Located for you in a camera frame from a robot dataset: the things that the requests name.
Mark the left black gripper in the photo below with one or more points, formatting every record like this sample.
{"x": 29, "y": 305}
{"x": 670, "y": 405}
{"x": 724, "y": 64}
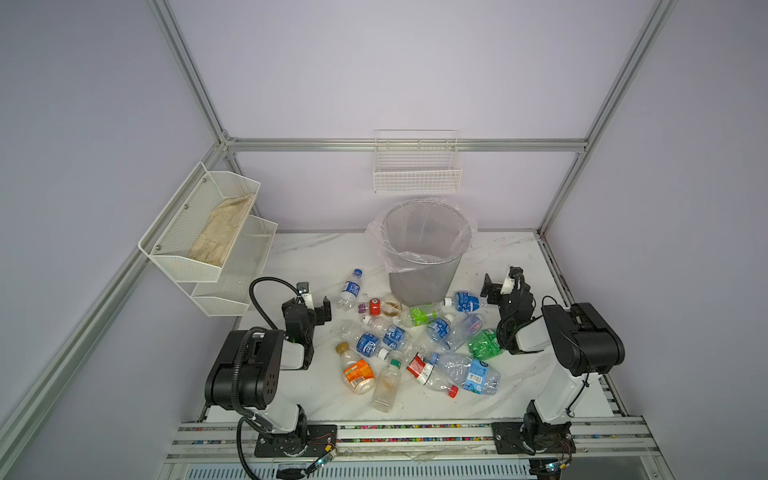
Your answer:
{"x": 315, "y": 311}

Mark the green crushed plastic bottle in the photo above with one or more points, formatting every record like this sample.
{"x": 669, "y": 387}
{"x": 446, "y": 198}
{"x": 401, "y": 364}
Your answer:
{"x": 484, "y": 345}

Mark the orange label yellow-cap bottle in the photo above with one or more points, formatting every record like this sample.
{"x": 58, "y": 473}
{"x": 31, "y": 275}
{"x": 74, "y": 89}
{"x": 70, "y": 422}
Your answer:
{"x": 356, "y": 371}

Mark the large crushed blue-cap bottle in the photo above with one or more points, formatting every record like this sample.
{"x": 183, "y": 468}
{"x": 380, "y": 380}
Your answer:
{"x": 471, "y": 374}

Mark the red label red-cap bottle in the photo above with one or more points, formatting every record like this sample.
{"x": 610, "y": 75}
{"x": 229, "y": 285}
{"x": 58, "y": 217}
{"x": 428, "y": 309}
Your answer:
{"x": 430, "y": 377}

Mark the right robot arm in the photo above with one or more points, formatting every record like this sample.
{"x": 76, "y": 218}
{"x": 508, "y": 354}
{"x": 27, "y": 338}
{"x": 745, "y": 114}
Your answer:
{"x": 584, "y": 345}

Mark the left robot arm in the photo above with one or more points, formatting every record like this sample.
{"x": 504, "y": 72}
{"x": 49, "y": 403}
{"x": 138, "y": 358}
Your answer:
{"x": 245, "y": 379}

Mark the blue label bottle by bin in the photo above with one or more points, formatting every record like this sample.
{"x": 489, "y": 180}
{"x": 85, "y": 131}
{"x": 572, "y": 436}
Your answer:
{"x": 464, "y": 302}

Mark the grey mesh waste bin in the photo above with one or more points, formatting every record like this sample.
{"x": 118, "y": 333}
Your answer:
{"x": 425, "y": 285}

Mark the clear plastic bin liner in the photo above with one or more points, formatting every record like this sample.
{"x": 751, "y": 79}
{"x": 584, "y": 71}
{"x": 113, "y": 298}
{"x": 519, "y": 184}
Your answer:
{"x": 378, "y": 240}

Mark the small blue label bottle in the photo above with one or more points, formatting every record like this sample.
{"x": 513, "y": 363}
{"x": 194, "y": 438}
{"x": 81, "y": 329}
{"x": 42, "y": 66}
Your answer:
{"x": 351, "y": 290}

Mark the red cap small bottle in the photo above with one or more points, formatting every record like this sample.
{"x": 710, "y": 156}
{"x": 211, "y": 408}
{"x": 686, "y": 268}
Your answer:
{"x": 386, "y": 306}

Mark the white lower mesh shelf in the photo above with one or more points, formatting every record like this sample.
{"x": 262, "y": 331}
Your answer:
{"x": 229, "y": 296}

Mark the white mesh shelf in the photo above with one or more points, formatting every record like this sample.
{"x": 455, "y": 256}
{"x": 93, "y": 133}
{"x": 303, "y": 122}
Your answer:
{"x": 169, "y": 240}
{"x": 229, "y": 296}

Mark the Pocari bottle middle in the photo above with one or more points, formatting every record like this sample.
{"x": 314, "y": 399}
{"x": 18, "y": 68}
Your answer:
{"x": 393, "y": 337}

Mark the green label clear bottle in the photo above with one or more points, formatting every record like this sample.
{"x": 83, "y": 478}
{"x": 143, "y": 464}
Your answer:
{"x": 415, "y": 316}

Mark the beige cloth in shelf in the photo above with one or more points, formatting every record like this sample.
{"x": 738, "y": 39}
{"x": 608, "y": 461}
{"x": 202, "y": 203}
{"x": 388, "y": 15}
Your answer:
{"x": 218, "y": 236}

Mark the white upper mesh shelf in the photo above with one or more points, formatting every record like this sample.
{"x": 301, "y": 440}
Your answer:
{"x": 169, "y": 240}

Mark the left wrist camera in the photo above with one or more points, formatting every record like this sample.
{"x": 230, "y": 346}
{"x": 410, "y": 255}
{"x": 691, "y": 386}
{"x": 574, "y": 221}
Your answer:
{"x": 307, "y": 297}

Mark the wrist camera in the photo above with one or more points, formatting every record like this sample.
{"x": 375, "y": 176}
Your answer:
{"x": 509, "y": 285}
{"x": 307, "y": 297}

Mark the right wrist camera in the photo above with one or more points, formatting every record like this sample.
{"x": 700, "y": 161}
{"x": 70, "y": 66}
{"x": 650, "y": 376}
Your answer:
{"x": 509, "y": 285}

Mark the white wire wall basket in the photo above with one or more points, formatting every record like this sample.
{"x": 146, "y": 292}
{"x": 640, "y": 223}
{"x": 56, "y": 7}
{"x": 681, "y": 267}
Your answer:
{"x": 410, "y": 161}

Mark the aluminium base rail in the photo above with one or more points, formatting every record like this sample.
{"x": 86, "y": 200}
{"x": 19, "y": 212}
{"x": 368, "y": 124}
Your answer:
{"x": 593, "y": 448}

